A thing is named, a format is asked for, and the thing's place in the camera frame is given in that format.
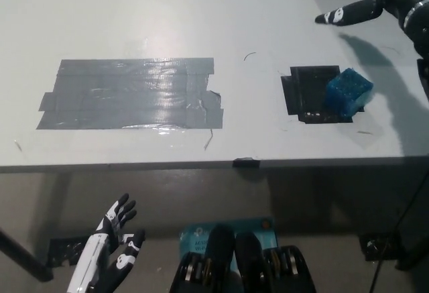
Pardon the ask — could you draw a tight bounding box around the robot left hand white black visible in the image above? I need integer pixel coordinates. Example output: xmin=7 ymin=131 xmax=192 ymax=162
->
xmin=66 ymin=192 xmax=147 ymax=293

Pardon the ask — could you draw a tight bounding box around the robot right hand white black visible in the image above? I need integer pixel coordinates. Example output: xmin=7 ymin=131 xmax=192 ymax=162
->
xmin=314 ymin=0 xmax=424 ymax=30

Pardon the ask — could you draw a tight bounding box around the blue fuzzy cube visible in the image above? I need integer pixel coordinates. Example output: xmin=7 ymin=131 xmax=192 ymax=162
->
xmin=324 ymin=66 xmax=375 ymax=118

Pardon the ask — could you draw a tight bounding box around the grey table leg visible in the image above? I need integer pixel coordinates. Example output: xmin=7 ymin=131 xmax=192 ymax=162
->
xmin=46 ymin=171 xmax=72 ymax=240

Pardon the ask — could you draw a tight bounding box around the black slanted table leg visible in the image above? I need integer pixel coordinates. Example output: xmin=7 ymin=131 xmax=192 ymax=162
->
xmin=0 ymin=228 xmax=54 ymax=282

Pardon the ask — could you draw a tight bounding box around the teal printed box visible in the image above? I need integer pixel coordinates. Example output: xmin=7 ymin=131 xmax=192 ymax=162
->
xmin=179 ymin=217 xmax=278 ymax=274

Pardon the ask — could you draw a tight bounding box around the black tape square patch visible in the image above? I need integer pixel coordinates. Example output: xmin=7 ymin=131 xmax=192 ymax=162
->
xmin=280 ymin=65 xmax=366 ymax=125

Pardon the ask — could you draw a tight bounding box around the grey duct tape patch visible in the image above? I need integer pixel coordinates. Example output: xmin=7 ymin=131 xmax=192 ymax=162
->
xmin=36 ymin=57 xmax=225 ymax=131

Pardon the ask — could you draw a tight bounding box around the thin black hanging cable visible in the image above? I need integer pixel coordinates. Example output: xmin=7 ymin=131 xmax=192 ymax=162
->
xmin=368 ymin=182 xmax=418 ymax=293

